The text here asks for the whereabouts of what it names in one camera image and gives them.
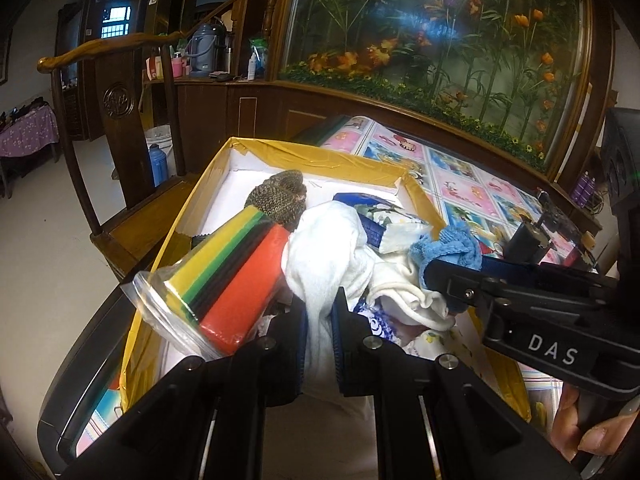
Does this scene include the white soft cloth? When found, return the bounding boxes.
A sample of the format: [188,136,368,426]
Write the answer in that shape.
[281,201,383,361]

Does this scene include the glass panel with artificial flowers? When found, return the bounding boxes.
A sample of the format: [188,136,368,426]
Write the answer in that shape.
[270,0,616,186]

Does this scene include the blue and white plastic bag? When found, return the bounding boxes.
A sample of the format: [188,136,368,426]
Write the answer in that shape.
[357,300,406,346]

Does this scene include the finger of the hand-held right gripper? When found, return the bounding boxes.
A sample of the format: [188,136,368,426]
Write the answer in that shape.
[422,257,621,323]

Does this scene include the blue-grey thermos jug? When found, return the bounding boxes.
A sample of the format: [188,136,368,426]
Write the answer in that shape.
[185,19,227,79]

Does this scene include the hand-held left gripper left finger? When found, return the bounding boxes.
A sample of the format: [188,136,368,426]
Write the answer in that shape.
[62,300,308,480]

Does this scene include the black motor with shaft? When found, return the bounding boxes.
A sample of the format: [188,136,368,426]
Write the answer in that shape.
[502,212,557,265]

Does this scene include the lemon print tissue pack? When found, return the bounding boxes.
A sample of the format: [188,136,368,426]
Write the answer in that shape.
[402,327,463,361]

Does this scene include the barred window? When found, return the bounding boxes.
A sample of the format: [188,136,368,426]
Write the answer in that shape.
[100,5,132,40]

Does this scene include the purple floral table cover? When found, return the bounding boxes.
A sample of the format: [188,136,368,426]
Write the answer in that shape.
[0,102,60,161]

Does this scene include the brown knitted hat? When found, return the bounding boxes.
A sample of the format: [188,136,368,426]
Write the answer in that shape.
[244,170,308,233]

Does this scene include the blue flask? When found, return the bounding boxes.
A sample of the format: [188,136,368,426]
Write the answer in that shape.
[148,144,168,188]

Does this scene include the black motor with tape roll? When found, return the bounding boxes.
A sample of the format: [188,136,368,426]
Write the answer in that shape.
[535,187,586,241]

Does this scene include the wooden chair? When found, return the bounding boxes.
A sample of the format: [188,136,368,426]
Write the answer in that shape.
[37,30,236,281]

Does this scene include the person's right hand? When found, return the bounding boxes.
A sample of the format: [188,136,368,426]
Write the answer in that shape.
[550,387,640,466]

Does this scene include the yellow-edged white box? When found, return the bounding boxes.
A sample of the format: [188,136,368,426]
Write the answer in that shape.
[120,136,533,426]

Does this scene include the blue knitted cloth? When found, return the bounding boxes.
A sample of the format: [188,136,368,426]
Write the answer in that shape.
[410,225,483,291]

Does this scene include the orange-sided multicolour foam pack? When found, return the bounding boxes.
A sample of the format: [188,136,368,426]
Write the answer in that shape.
[120,207,292,361]

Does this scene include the green packet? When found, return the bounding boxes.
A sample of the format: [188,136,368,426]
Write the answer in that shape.
[248,35,271,78]

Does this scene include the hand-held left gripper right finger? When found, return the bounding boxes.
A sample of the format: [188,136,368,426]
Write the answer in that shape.
[331,286,583,480]

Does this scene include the white bucket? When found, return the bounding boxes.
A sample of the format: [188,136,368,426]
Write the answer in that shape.
[144,124,176,171]

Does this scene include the blue tissue packet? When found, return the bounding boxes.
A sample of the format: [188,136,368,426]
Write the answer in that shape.
[332,191,435,255]

